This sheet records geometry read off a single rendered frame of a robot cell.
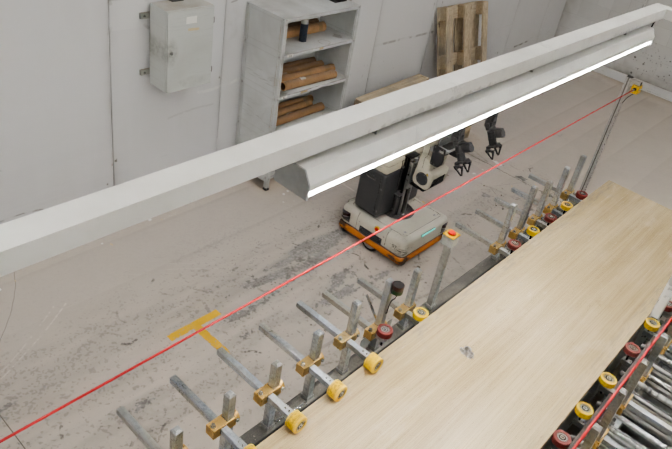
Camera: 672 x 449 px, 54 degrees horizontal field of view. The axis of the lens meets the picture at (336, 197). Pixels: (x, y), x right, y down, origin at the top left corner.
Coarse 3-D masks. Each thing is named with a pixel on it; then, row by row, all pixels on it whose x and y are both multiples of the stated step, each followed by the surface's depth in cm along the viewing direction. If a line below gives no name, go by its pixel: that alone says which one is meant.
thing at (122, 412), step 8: (120, 408) 262; (120, 416) 260; (128, 416) 259; (128, 424) 257; (136, 424) 257; (136, 432) 254; (144, 432) 254; (144, 440) 251; (152, 440) 252; (152, 448) 249; (160, 448) 250
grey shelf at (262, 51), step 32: (256, 0) 528; (288, 0) 541; (320, 0) 555; (256, 32) 527; (320, 32) 577; (352, 32) 576; (256, 64) 539; (256, 96) 552; (288, 96) 547; (320, 96) 627; (256, 128) 565
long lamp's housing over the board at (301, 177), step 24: (600, 48) 278; (624, 48) 294; (528, 72) 239; (552, 72) 246; (576, 72) 262; (480, 96) 213; (504, 96) 222; (408, 120) 190; (432, 120) 194; (456, 120) 202; (360, 144) 173; (384, 144) 179; (408, 144) 186; (288, 168) 162; (312, 168) 160; (336, 168) 166; (360, 168) 173
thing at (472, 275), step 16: (560, 208) 498; (480, 272) 416; (448, 288) 398; (464, 288) 401; (400, 336) 358; (336, 368) 329; (352, 368) 333; (320, 384) 321; (304, 400) 311; (256, 432) 293; (272, 432) 295
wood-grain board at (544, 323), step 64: (512, 256) 401; (576, 256) 411; (640, 256) 423; (448, 320) 344; (512, 320) 351; (576, 320) 360; (640, 320) 368; (384, 384) 301; (448, 384) 307; (512, 384) 313; (576, 384) 319; (320, 448) 268; (384, 448) 272; (448, 448) 277; (512, 448) 282
